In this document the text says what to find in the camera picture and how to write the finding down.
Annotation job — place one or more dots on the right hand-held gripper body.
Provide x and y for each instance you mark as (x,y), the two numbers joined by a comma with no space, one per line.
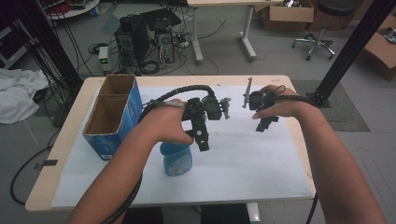
(257,101)

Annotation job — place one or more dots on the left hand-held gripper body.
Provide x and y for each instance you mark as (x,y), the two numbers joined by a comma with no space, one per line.
(212,109)

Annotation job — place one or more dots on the person's right hand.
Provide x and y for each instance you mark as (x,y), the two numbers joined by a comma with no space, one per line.
(285,104)

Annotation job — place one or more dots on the person's left hand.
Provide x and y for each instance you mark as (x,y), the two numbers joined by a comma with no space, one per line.
(165,121)

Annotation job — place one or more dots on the blue spray bottle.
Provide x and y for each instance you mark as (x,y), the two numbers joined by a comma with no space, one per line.
(177,161)

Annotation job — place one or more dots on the white paper sheet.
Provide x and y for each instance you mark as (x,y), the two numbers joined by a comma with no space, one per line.
(243,168)

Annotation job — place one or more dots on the white desk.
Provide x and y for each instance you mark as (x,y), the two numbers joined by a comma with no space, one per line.
(247,34)

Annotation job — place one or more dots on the grey floor mat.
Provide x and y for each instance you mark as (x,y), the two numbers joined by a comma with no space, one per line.
(342,115)

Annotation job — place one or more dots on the blue cardboard box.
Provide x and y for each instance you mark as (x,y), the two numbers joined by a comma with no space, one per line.
(126,112)

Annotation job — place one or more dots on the open grey computer case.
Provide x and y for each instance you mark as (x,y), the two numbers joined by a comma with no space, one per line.
(165,46)

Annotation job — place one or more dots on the black office chair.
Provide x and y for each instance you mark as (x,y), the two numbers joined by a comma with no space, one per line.
(320,37)

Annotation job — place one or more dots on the white table leg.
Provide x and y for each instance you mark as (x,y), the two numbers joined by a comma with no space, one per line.
(252,213)

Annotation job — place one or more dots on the small open cardboard box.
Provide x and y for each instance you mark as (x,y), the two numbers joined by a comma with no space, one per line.
(291,12)

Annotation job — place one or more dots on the black flat panel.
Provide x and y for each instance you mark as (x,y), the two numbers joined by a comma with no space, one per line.
(160,18)

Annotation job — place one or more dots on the black computer tower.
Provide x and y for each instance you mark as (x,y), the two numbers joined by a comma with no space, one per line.
(132,40)

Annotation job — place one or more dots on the small white box device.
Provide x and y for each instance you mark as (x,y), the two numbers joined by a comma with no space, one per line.
(104,59)

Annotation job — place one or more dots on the large brown cardboard box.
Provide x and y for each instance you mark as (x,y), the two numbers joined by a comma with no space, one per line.
(381,53)

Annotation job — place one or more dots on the black tape strip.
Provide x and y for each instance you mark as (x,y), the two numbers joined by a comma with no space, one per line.
(48,163)

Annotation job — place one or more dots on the light wooden table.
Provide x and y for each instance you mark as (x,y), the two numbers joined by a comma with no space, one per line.
(46,180)

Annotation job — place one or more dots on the round white table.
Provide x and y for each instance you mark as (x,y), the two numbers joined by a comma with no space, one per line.
(74,11)

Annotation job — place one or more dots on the white cloth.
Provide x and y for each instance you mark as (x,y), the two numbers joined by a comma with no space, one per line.
(18,93)

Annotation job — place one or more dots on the black metal post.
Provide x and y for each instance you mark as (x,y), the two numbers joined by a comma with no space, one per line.
(351,46)

